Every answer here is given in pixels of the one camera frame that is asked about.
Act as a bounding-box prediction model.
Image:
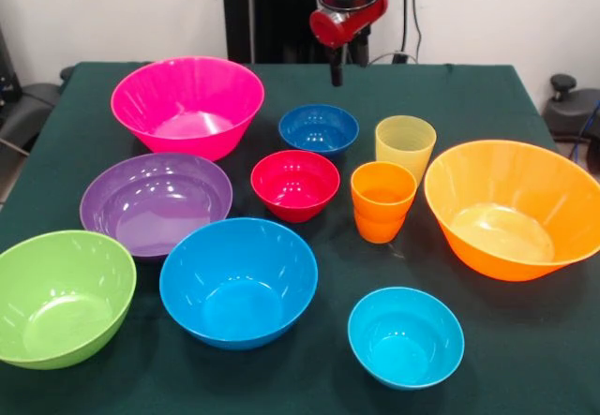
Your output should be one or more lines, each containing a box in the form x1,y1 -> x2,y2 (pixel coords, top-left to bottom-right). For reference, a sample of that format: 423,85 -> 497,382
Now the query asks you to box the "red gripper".
308,0 -> 390,88

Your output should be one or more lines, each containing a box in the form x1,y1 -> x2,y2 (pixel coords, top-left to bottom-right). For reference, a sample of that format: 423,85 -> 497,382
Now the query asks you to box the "small red plastic bowl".
249,149 -> 341,224

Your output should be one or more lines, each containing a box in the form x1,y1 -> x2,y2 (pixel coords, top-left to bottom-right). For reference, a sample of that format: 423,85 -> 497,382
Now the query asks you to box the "small dark blue bowl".
277,103 -> 361,159

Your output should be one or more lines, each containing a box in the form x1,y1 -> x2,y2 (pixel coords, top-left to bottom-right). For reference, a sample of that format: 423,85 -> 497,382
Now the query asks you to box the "yellow plastic cup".
374,114 -> 438,186

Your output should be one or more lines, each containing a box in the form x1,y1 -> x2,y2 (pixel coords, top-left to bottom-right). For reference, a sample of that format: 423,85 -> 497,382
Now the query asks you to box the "orange plastic cup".
353,206 -> 407,245
350,161 -> 418,223

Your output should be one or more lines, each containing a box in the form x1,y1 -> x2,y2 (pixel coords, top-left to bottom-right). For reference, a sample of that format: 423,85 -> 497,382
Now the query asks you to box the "large pink plastic bowl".
110,55 -> 266,162

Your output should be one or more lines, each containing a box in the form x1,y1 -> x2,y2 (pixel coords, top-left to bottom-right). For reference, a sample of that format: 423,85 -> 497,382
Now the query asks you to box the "dark green tablecloth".
0,61 -> 600,415

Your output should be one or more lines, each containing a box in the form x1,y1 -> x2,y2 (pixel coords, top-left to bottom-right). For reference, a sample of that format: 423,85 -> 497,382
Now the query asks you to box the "large orange plastic bowl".
423,139 -> 600,283

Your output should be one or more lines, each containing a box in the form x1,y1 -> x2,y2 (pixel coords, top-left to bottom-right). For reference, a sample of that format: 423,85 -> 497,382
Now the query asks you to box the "purple plastic bowl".
79,152 -> 234,263

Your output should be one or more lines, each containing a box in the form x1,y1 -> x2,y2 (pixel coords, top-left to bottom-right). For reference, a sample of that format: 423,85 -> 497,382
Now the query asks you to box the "medium blue plastic bowl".
158,216 -> 320,352

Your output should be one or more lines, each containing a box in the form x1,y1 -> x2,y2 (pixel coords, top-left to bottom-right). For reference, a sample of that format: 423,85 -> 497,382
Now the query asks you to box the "small light blue bowl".
347,286 -> 466,392

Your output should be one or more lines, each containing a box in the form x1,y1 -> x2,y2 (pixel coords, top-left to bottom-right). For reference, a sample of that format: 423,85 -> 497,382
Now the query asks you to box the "black equipment box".
0,25 -> 20,105

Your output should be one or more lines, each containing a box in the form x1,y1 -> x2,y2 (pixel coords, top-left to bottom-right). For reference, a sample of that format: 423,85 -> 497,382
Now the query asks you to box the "green plastic bowl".
0,230 -> 138,371

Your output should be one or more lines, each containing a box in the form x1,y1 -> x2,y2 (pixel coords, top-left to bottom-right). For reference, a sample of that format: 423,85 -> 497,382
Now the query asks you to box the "black wall cable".
400,0 -> 424,63

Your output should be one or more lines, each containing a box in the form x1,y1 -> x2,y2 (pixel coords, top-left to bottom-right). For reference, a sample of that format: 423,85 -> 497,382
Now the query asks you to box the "black pedestal leg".
0,66 -> 76,154
542,73 -> 600,142

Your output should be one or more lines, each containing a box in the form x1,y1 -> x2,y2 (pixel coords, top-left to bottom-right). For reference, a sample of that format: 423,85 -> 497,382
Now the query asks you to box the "blue cable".
567,104 -> 600,163

